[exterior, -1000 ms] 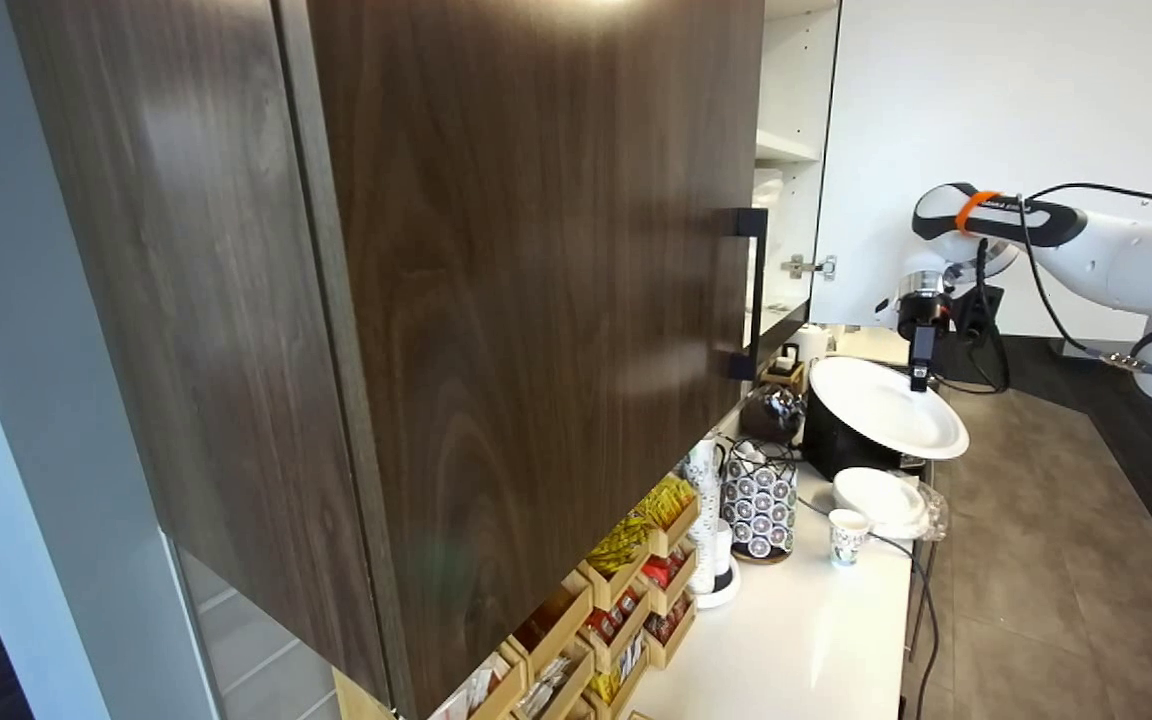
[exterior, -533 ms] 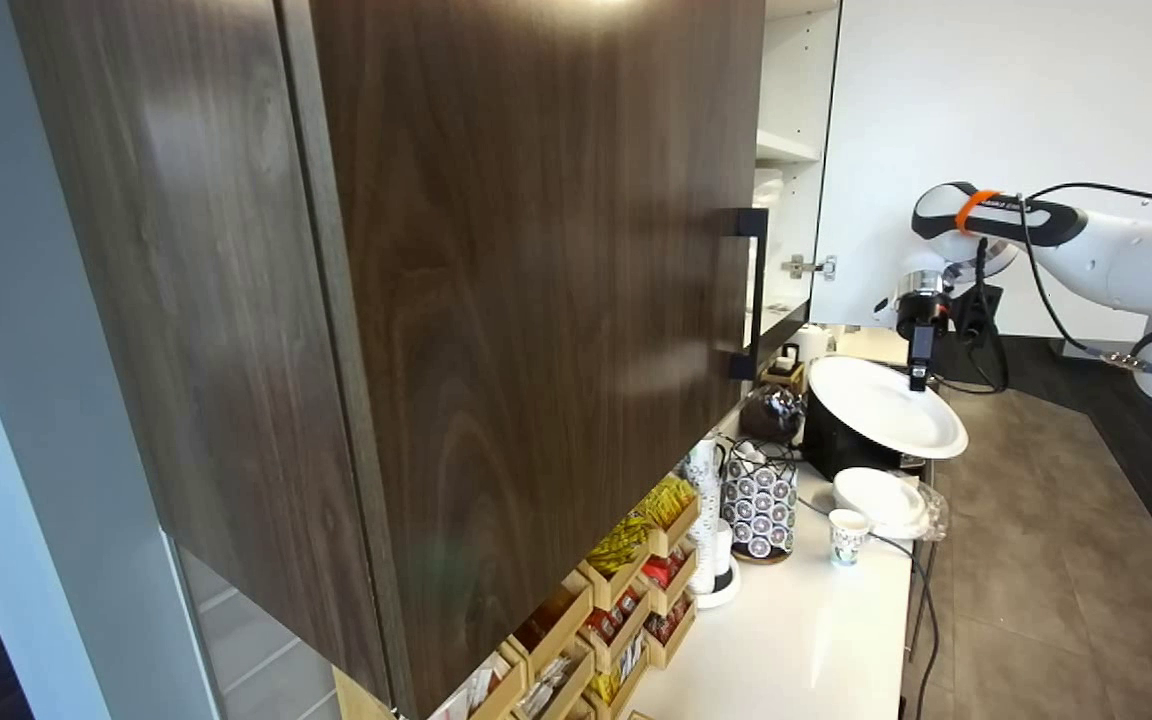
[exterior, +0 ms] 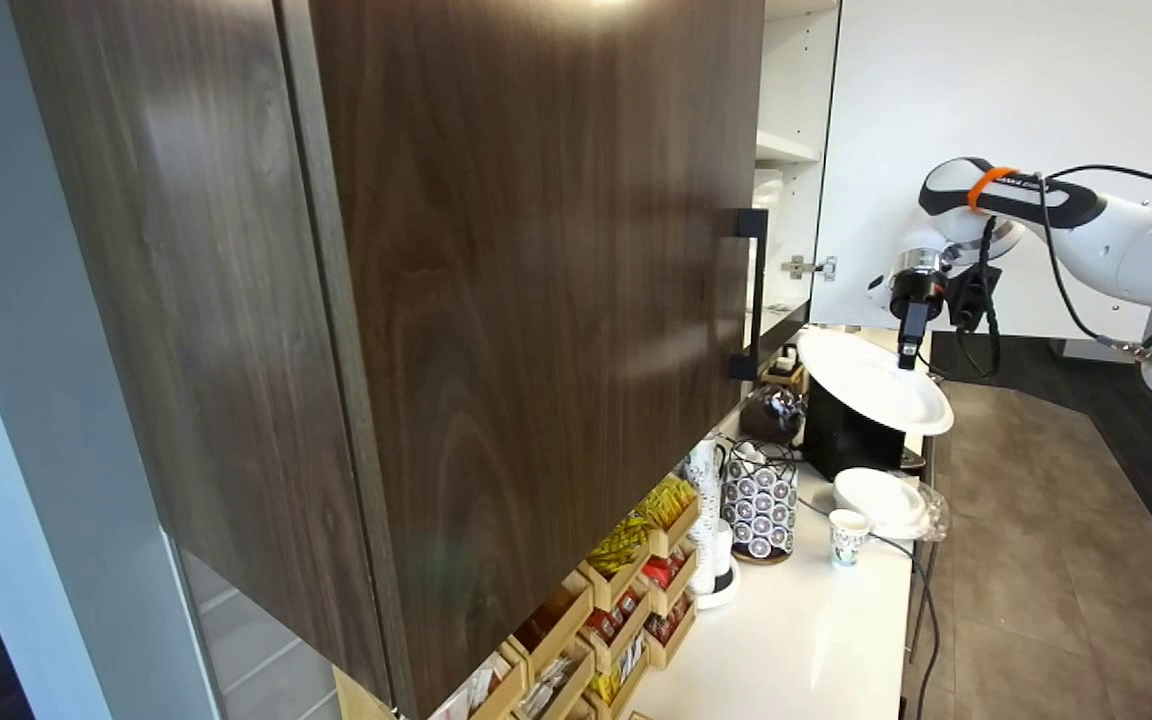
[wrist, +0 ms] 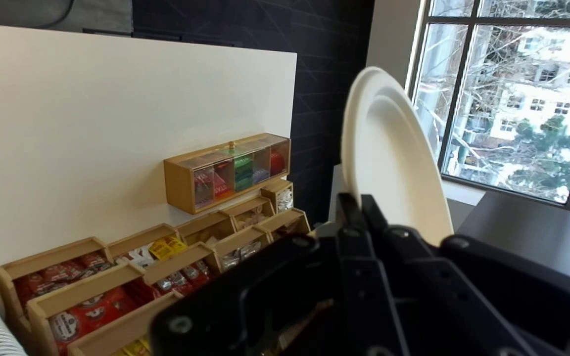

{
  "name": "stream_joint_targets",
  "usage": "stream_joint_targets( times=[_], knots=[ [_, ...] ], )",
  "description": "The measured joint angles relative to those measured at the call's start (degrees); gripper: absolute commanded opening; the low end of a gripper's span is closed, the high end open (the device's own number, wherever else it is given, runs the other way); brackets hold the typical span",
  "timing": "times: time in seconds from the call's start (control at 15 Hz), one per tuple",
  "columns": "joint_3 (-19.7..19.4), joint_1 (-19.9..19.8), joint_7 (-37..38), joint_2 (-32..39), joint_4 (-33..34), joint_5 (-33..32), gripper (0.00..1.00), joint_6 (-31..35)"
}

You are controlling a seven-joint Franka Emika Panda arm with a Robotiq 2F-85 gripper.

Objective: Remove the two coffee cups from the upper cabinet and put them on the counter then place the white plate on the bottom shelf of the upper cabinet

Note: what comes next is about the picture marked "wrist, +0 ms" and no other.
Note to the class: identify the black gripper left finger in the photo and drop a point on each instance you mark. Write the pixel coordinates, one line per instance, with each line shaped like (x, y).
(286, 297)

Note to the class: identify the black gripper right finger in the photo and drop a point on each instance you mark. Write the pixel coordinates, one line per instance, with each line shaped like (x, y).
(496, 303)

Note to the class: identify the white paper plate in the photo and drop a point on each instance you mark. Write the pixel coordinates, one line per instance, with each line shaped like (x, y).
(391, 151)

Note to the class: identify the small wooden clear-lid tea box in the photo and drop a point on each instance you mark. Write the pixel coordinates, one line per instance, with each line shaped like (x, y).
(219, 178)

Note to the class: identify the wooden tea bag organizer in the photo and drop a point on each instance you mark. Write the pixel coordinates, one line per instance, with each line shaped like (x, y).
(100, 289)

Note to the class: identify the glass window with dark frame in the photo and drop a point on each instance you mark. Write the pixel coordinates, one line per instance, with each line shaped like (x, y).
(515, 99)

